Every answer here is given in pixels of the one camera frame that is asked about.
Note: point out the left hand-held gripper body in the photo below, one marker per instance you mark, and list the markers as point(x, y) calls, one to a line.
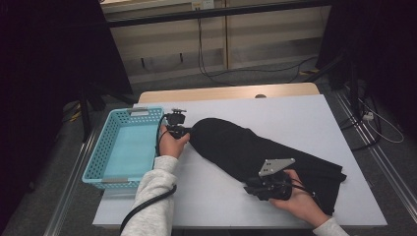
point(175, 119)

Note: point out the black metal stand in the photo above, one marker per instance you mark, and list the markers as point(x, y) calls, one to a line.
point(353, 91)

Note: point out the beige cabinet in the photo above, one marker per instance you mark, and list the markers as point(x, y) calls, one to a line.
point(262, 42)

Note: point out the white wall socket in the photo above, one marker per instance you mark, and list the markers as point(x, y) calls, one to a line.
point(203, 4)

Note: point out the person's right hand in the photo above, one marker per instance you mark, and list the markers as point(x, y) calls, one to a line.
point(301, 203)

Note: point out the dark table grommet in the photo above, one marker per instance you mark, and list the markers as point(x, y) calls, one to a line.
point(260, 96)

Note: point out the light blue plastic basket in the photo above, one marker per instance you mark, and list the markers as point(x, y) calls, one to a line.
point(131, 147)

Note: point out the narrow black curtain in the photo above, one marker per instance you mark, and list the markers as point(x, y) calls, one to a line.
point(387, 49)

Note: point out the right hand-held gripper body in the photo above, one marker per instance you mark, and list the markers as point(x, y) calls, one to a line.
point(273, 165)

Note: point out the person's left hand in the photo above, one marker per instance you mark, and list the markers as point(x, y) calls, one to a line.
point(168, 147)

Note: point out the black pants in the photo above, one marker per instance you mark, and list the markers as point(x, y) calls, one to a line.
point(229, 144)

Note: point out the black metal bar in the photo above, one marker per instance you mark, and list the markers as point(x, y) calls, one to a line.
point(213, 13)

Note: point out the wooden table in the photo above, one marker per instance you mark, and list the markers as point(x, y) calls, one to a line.
point(213, 93)

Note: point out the wide black curtain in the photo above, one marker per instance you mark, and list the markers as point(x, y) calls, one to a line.
point(39, 65)

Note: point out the black tripod stand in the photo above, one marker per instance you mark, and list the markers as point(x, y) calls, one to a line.
point(86, 118)

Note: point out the aluminium floor rail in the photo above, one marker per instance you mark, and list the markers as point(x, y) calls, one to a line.
point(70, 187)
point(387, 167)

